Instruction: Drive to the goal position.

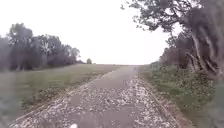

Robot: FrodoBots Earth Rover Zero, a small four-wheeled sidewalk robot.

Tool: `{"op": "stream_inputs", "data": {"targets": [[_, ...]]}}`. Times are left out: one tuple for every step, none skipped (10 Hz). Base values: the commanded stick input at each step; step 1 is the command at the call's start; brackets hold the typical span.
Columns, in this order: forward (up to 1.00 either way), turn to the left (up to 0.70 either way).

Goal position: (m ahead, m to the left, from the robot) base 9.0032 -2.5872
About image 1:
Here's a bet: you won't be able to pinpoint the grass verge with weeds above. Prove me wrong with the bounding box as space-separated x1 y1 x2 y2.
137 63 224 128

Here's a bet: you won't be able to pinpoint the grass field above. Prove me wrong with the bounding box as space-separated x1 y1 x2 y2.
0 63 122 118

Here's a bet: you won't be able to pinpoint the grey gravel path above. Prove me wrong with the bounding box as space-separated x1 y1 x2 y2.
8 65 183 128

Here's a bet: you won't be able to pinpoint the row of trees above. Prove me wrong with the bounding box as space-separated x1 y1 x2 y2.
0 22 83 72

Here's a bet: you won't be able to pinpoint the leaning trees with pale trunks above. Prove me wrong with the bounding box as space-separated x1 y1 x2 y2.
120 0 224 76

